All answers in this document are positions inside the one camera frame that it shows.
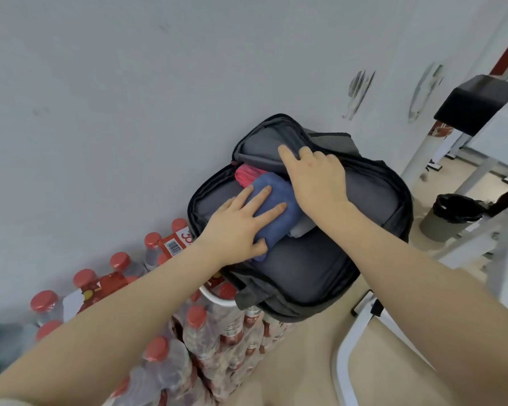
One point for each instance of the person's left hand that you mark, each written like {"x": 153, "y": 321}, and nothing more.
{"x": 230, "y": 234}

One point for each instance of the person's right hand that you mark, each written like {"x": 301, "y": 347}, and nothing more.
{"x": 319, "y": 185}

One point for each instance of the pack of red-capped water bottles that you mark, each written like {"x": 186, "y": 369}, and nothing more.
{"x": 211, "y": 334}

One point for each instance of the person's right little finger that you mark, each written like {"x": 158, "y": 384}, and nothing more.
{"x": 334, "y": 160}

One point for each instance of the person's right forearm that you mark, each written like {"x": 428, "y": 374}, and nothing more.
{"x": 423, "y": 300}

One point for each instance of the person's left little finger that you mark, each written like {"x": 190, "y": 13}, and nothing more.
{"x": 225, "y": 207}

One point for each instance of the black backpack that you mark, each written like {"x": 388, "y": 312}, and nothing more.
{"x": 317, "y": 266}

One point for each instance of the person's left middle finger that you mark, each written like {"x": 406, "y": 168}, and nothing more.
{"x": 259, "y": 199}

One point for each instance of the white tubular metal frame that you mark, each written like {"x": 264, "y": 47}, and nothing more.
{"x": 351, "y": 346}

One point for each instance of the black padded seat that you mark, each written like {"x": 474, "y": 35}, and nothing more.
{"x": 476, "y": 101}

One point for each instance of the grey folded cloth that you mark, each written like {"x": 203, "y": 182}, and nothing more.
{"x": 301, "y": 227}

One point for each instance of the white round stool rim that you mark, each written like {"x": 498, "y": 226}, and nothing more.
{"x": 216, "y": 298}

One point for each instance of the person's left forearm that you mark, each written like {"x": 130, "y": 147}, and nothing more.
{"x": 106, "y": 329}

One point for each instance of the white metal equipment frame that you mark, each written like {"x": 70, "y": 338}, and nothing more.
{"x": 491, "y": 135}

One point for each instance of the person's left thumb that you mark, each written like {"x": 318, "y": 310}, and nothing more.
{"x": 260, "y": 247}

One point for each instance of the grey bin with black bag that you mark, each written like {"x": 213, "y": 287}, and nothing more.
{"x": 446, "y": 219}

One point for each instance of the person's right middle finger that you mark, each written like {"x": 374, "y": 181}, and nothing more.
{"x": 307, "y": 153}

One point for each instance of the blue cloth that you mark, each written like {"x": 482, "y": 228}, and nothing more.
{"x": 285, "y": 194}

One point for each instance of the pink folded cloth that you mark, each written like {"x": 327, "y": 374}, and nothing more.
{"x": 249, "y": 173}

